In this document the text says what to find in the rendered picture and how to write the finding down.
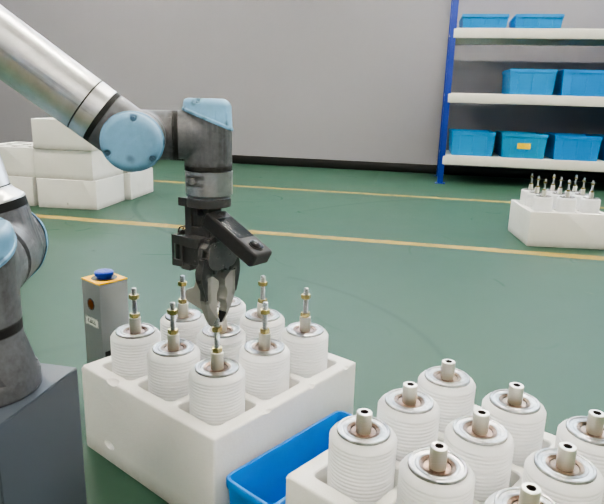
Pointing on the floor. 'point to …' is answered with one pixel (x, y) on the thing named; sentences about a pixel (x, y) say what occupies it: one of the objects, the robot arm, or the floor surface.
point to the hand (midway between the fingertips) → (219, 317)
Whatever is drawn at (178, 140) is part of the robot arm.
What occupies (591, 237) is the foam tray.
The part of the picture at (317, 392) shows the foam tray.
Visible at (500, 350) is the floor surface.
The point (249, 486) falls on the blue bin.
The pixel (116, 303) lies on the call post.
